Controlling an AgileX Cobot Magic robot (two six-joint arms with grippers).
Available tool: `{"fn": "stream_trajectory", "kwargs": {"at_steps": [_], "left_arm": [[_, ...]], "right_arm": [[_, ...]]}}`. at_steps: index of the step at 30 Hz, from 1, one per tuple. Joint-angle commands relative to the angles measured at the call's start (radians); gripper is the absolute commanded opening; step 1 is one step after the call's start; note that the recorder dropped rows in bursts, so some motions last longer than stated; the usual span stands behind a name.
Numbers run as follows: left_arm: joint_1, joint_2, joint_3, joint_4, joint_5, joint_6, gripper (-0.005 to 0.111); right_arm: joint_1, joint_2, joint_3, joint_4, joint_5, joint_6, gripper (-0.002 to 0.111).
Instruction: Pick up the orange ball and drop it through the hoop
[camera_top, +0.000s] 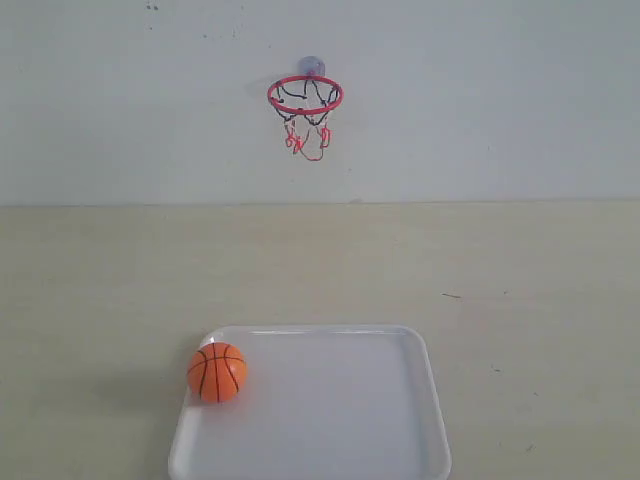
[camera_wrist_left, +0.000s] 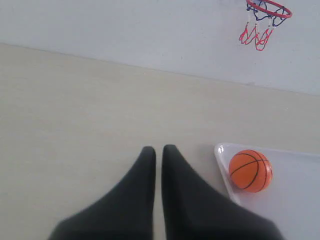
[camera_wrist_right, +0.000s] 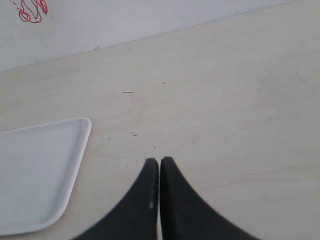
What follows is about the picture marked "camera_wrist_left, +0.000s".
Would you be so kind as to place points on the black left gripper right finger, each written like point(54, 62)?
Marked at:
point(193, 210)

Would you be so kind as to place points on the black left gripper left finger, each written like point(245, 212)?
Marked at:
point(124, 213)

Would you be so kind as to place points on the small orange basketball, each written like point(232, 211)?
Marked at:
point(250, 171)

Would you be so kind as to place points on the red mini basketball hoop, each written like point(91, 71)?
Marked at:
point(264, 16)

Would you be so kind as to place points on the white plastic tray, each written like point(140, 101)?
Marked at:
point(292, 200)

